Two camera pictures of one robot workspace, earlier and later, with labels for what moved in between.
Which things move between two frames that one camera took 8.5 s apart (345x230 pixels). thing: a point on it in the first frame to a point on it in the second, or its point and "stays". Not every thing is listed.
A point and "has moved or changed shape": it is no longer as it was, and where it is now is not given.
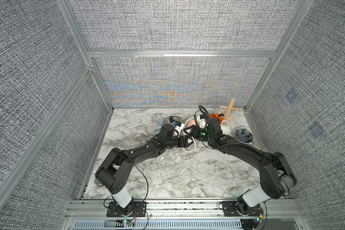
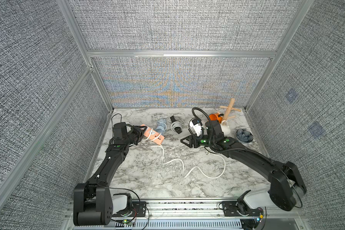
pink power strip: [191, 122] has moved or changed shape
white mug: [225, 129] stays
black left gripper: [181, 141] to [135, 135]
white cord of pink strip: [184, 126] to [182, 162]
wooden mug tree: [229, 108] stays
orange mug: [215, 115] stays
